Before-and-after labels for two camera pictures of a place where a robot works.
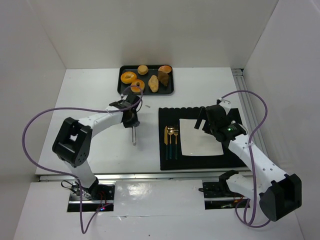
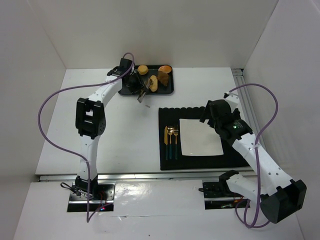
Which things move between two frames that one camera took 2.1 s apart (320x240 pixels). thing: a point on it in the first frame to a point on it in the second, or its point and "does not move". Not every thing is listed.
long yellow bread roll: [153, 83] does not move
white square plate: [195, 142] does not move
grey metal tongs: [134, 135] to [144, 87]
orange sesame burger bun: [166, 69] does not move
